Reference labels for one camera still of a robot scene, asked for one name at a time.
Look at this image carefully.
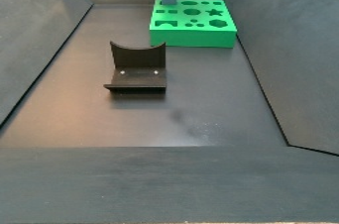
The green foam shape board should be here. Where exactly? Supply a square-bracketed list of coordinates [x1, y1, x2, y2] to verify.
[149, 0, 237, 49]

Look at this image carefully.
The black curved holder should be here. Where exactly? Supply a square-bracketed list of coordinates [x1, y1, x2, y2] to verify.
[102, 42, 166, 91]

